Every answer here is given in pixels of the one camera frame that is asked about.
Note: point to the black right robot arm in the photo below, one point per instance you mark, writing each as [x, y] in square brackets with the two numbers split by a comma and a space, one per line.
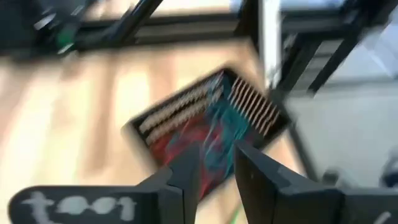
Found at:
[25, 28]

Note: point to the black aluminium table frame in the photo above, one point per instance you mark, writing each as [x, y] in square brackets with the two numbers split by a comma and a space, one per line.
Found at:
[186, 29]

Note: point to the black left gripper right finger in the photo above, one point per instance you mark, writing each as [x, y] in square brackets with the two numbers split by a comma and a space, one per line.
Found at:
[295, 205]

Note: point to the green rubber band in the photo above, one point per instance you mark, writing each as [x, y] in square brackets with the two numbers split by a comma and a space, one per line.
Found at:
[235, 216]

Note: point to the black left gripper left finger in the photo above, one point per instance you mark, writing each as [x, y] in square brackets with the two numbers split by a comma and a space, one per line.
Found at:
[93, 205]

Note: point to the black slotted plastic bin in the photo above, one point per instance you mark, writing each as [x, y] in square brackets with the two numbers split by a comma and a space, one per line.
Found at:
[258, 137]

